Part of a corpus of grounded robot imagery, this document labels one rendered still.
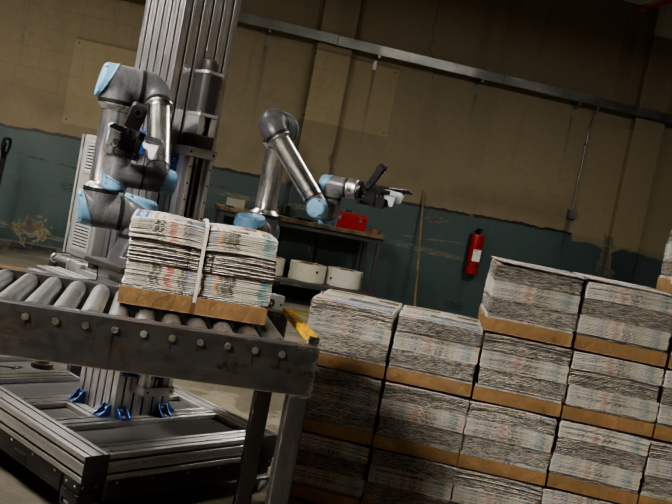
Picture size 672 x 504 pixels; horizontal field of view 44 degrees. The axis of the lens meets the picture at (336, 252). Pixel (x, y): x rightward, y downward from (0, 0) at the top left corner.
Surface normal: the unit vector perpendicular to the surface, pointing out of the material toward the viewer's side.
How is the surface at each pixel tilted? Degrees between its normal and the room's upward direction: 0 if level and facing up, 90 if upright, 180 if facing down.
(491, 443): 90
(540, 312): 90
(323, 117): 90
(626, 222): 90
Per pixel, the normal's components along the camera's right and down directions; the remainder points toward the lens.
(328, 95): 0.21, 0.10
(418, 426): -0.14, 0.04
